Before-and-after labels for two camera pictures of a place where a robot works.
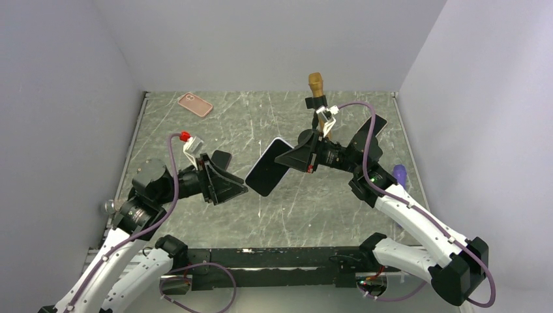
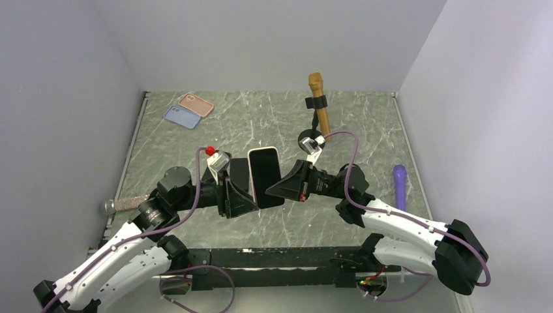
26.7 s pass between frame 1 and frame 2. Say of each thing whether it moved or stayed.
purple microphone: stayed
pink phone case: stayed
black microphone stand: stayed
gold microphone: stayed
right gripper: moved
